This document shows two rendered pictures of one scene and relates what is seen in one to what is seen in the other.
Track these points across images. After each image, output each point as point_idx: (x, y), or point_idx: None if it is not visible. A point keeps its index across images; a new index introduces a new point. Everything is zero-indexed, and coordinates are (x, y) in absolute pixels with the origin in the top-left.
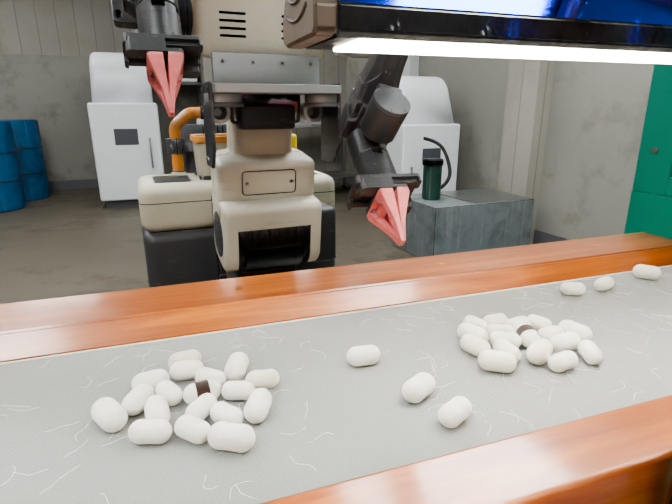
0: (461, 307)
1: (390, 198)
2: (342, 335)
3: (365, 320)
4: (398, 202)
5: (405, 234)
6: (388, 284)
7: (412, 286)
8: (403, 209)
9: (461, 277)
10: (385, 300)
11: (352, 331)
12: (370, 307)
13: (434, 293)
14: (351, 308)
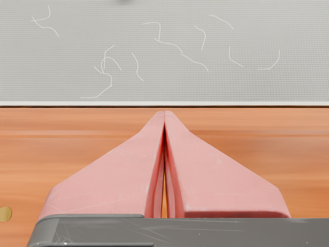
0: (82, 61)
1: (208, 165)
2: (318, 33)
3: (268, 68)
4: (155, 162)
5: (154, 114)
6: (199, 131)
7: (145, 124)
8: (138, 142)
9: (15, 127)
10: (212, 112)
11: (299, 39)
12: (245, 108)
13: (103, 112)
14: (283, 109)
